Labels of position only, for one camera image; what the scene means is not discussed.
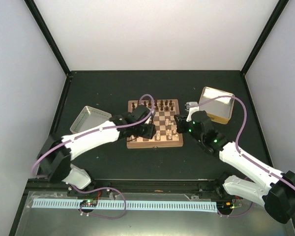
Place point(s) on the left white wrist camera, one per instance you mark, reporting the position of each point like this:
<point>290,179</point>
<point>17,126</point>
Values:
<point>140,112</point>

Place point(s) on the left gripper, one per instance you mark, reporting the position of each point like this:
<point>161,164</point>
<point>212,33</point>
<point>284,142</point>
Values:
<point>150,133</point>

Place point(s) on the small circuit board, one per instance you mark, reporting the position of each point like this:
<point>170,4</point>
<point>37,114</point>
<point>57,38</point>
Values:
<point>88,203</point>

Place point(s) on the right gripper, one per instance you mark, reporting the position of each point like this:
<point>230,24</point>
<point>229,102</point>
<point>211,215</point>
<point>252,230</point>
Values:
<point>180,124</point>

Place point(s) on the gold metal tin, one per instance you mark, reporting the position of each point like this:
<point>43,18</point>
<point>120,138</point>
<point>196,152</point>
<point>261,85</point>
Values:
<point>219,110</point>

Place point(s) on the white slotted cable duct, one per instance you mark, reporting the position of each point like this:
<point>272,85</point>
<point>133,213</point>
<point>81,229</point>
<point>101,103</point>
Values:
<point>127,205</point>

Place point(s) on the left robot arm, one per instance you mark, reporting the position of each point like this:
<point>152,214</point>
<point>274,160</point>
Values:
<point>56,157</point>

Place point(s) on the row of dark chess pieces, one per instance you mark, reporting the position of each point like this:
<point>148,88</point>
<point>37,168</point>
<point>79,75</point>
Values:
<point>162,105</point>

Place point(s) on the wooden chess board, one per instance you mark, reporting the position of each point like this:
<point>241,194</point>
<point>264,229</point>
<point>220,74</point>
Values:
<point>139,142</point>

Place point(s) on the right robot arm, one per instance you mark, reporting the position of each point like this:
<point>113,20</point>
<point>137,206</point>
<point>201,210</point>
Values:
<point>270,188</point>

